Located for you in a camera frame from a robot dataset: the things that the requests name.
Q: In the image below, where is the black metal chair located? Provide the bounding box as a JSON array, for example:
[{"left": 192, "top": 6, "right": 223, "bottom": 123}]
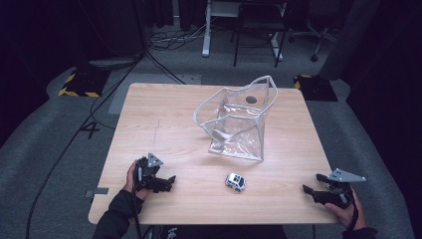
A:
[{"left": 230, "top": 1, "right": 289, "bottom": 69}]

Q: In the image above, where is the bundle of floor cables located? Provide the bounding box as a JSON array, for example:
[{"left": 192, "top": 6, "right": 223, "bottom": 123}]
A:
[{"left": 148, "top": 19, "right": 217, "bottom": 52}]

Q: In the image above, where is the left hand-held gripper cable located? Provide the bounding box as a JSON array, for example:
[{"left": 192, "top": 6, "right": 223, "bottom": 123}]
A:
[{"left": 131, "top": 165, "right": 144, "bottom": 239}]

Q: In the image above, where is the transparent plastic bag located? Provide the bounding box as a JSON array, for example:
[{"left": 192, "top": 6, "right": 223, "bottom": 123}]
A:
[{"left": 192, "top": 75, "right": 279, "bottom": 162}]

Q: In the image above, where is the black yellow striped base plate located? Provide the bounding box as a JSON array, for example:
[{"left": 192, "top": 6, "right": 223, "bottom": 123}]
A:
[
  {"left": 293, "top": 74, "right": 339, "bottom": 103},
  {"left": 58, "top": 68, "right": 110, "bottom": 99}
]

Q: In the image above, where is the office chair wheeled base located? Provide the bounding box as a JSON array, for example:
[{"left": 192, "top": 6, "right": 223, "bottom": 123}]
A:
[{"left": 287, "top": 18, "right": 336, "bottom": 64}]

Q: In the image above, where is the grey flat stand base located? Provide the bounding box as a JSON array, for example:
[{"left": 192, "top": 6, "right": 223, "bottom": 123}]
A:
[{"left": 87, "top": 57, "right": 141, "bottom": 70}]

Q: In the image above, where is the white desk leg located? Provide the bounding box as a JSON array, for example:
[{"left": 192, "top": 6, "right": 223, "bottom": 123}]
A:
[
  {"left": 201, "top": 0, "right": 222, "bottom": 59},
  {"left": 269, "top": 30, "right": 285, "bottom": 62}
]

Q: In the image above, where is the small white toy car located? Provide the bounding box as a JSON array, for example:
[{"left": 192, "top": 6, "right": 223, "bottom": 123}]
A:
[{"left": 224, "top": 172, "right": 248, "bottom": 193}]

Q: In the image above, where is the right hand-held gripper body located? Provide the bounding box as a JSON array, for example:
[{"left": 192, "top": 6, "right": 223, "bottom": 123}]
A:
[{"left": 313, "top": 167, "right": 367, "bottom": 210}]

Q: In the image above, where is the right hand-held gripper cable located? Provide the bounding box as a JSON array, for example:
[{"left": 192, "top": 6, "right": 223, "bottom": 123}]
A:
[{"left": 344, "top": 188, "right": 360, "bottom": 231}]

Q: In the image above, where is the hand-held gripper cable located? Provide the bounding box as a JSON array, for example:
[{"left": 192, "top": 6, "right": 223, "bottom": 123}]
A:
[
  {"left": 131, "top": 165, "right": 144, "bottom": 239},
  {"left": 344, "top": 188, "right": 360, "bottom": 231}
]

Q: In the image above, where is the long black floor cable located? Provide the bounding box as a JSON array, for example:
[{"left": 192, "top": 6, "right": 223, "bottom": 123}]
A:
[{"left": 25, "top": 49, "right": 151, "bottom": 239}]

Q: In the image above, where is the person's left hand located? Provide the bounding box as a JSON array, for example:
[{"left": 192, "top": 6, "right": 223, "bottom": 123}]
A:
[{"left": 122, "top": 159, "right": 151, "bottom": 202}]

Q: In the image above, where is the grey tape strip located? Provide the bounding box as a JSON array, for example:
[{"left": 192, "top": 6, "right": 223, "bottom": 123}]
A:
[{"left": 84, "top": 187, "right": 110, "bottom": 199}]

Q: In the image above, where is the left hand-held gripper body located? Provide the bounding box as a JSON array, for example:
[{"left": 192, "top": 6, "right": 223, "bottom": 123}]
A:
[{"left": 133, "top": 152, "right": 169, "bottom": 194}]

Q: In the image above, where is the person's right hand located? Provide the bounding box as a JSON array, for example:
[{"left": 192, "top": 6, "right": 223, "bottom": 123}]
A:
[{"left": 323, "top": 191, "right": 368, "bottom": 230}]

